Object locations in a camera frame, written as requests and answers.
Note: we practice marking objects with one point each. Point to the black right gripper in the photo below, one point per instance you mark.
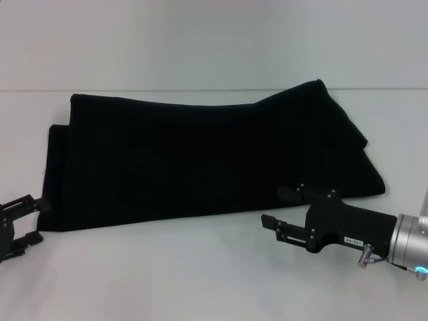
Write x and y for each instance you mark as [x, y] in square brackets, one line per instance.
[344, 224]

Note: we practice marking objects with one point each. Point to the black shirt with FREE print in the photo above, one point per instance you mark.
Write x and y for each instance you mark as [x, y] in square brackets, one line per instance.
[207, 160]

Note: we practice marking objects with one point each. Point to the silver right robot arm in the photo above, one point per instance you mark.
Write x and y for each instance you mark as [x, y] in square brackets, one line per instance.
[409, 237]

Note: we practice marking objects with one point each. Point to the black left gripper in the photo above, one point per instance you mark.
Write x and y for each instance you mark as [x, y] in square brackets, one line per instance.
[6, 234]

